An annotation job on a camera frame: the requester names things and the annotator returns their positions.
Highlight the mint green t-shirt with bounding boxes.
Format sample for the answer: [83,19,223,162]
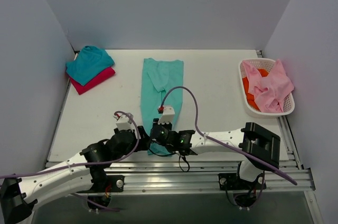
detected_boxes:
[140,58,184,155]

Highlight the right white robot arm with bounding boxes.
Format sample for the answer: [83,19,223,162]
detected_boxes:
[150,122,280,189]

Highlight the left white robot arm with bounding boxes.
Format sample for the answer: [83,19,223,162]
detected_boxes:
[1,126,151,223]

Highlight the folded red t-shirt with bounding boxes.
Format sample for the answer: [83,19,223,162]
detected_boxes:
[69,67,116,95]

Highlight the folded teal t-shirt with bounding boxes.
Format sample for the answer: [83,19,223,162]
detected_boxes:
[66,46,115,86]

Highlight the orange t-shirt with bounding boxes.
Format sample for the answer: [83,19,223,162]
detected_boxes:
[242,69,269,111]

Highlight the white plastic laundry basket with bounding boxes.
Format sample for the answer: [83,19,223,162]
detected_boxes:
[238,58,295,118]

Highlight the pink t-shirt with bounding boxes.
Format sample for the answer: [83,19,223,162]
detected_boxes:
[240,60,294,114]

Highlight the black looped cable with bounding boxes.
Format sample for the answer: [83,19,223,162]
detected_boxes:
[148,139,191,172]

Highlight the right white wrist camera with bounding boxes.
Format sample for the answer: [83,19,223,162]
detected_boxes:
[158,105,175,125]

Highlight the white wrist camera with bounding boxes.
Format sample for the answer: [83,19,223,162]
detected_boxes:
[158,105,175,125]
[114,113,134,130]

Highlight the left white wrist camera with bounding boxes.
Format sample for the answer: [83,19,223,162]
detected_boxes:
[114,113,134,130]

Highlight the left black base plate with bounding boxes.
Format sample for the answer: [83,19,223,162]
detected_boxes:
[89,175,125,193]

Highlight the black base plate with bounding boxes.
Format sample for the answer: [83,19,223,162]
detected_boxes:
[89,175,125,193]
[218,173,267,191]

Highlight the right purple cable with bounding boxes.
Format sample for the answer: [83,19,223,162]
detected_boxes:
[158,86,298,185]

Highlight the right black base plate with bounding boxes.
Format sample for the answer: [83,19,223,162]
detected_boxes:
[218,173,267,191]

